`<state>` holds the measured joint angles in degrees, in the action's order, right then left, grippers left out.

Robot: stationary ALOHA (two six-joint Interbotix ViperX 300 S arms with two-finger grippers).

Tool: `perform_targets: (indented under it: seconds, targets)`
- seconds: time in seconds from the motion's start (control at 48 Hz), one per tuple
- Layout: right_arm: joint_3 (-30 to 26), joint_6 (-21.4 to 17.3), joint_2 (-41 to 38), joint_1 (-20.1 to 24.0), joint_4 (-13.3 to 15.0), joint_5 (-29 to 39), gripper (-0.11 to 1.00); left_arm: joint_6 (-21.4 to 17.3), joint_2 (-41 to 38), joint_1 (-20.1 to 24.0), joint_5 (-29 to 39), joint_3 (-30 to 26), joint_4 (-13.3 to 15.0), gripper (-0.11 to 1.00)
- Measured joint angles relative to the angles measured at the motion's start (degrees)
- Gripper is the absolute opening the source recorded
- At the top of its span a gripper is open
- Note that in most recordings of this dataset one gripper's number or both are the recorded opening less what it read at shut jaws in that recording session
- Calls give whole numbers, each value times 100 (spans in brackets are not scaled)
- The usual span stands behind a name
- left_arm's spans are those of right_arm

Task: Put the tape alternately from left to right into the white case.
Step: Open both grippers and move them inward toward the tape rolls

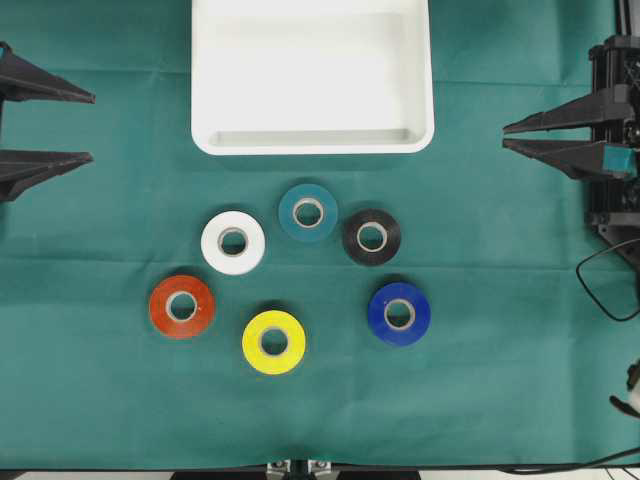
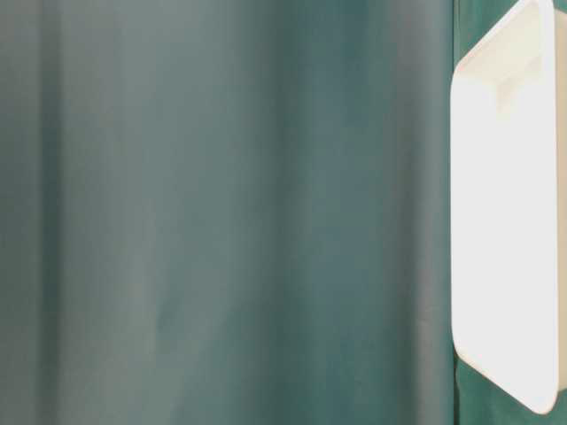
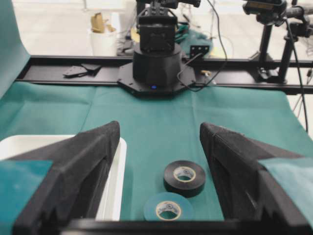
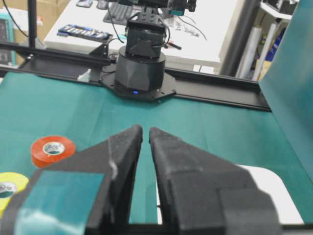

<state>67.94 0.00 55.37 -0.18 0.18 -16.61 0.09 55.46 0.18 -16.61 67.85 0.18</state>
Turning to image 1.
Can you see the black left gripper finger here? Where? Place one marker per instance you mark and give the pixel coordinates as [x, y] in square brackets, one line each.
[21, 170]
[23, 81]

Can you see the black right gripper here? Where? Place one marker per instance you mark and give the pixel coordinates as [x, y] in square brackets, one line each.
[613, 160]

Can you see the red tape roll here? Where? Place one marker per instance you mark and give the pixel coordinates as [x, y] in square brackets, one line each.
[166, 322]

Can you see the white tape roll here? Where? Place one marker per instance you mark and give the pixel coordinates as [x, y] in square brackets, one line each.
[233, 222]

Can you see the black tape roll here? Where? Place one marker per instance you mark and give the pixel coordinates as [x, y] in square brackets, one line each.
[391, 234]

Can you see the teal tape roll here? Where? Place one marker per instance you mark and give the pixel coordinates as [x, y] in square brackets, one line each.
[316, 195]

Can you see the yellow tape roll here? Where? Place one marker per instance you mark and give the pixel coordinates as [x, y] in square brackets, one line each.
[255, 354]

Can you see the white plastic case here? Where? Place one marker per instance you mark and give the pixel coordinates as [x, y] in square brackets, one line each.
[311, 77]

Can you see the blue tape roll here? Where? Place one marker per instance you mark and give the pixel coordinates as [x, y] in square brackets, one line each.
[419, 309]

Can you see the green table cloth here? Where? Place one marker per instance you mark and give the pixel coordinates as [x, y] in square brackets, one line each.
[517, 364]

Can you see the white object at edge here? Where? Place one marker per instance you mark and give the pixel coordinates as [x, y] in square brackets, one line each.
[631, 406]

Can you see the aluminium frame post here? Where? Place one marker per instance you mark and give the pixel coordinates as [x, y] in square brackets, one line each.
[627, 14]

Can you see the metal bracket at table edge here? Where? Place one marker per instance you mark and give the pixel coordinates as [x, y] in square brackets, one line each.
[298, 469]

